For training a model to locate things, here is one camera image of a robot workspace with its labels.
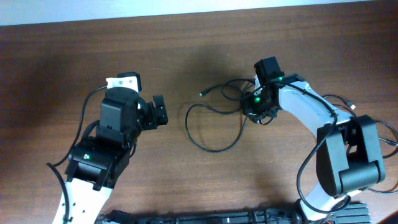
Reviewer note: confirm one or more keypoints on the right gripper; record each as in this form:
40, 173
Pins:
249, 111

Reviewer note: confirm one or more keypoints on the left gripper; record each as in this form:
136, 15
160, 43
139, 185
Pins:
159, 109

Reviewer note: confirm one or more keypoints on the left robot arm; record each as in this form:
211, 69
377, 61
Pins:
104, 151

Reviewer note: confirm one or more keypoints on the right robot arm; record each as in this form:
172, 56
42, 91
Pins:
348, 153

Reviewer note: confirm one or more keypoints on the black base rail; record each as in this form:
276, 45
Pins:
356, 213

